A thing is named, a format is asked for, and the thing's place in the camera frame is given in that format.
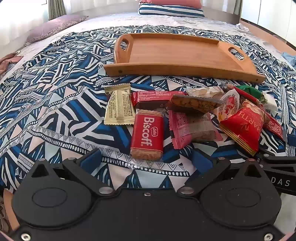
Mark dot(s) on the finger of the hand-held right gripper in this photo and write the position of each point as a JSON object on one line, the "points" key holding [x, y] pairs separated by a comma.
{"points": [[277, 158]]}

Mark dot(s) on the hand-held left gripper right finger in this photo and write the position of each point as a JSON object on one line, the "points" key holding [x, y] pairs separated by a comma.
{"points": [[201, 161]]}

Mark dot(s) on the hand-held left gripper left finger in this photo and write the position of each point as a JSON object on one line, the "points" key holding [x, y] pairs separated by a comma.
{"points": [[90, 161]]}

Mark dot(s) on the red clear cake packet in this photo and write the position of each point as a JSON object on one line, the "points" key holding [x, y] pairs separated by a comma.
{"points": [[185, 129]]}

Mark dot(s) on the red mixed nut packet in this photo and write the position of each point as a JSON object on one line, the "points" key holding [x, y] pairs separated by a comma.
{"points": [[245, 129]]}

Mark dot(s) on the brown nut packet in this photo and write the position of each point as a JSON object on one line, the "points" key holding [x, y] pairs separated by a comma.
{"points": [[192, 103]]}

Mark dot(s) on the red caramel biscuit packet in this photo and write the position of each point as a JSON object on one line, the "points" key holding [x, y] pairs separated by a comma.
{"points": [[144, 134]]}

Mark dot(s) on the gold snack packet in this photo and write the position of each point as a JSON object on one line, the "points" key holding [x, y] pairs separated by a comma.
{"points": [[119, 106]]}

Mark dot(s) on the jelly cup red lid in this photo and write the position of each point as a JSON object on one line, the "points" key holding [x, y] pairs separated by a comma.
{"points": [[229, 104]]}

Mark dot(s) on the clear bean packet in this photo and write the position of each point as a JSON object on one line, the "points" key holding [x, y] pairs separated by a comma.
{"points": [[203, 91]]}

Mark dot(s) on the long red stick packet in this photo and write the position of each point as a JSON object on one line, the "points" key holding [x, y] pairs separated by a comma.
{"points": [[247, 95]]}

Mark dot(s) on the green snack packet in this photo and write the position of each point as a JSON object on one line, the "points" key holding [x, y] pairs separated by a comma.
{"points": [[251, 90]]}

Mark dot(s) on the red dark biscuit packet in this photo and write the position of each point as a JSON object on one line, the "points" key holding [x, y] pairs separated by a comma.
{"points": [[150, 96]]}

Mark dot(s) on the wooden tray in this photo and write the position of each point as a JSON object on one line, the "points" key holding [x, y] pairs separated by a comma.
{"points": [[173, 53]]}

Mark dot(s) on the blue patterned blanket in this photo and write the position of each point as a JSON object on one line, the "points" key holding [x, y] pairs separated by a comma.
{"points": [[57, 92]]}

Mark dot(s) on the light blue cloth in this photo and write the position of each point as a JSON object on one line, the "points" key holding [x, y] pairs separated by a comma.
{"points": [[291, 59]]}

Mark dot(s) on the brown cloth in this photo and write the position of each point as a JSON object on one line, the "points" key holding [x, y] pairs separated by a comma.
{"points": [[9, 61]]}

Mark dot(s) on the white crumpled cloth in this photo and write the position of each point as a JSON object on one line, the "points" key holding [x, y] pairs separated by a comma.
{"points": [[242, 27]]}

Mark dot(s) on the purple pillow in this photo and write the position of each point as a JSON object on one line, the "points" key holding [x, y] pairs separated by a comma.
{"points": [[53, 27]]}

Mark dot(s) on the white wardrobe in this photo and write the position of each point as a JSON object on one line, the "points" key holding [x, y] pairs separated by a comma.
{"points": [[272, 18]]}

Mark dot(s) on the blue striped pillow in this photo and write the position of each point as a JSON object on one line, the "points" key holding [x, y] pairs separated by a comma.
{"points": [[168, 11]]}

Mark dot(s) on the green curtain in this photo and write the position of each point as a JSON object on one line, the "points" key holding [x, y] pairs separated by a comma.
{"points": [[55, 9], [238, 5]]}

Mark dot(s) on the red pillow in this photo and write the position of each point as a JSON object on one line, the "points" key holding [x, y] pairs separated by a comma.
{"points": [[175, 2]]}

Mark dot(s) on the wooden bed frame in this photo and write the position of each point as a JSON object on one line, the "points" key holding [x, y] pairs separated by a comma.
{"points": [[261, 30]]}

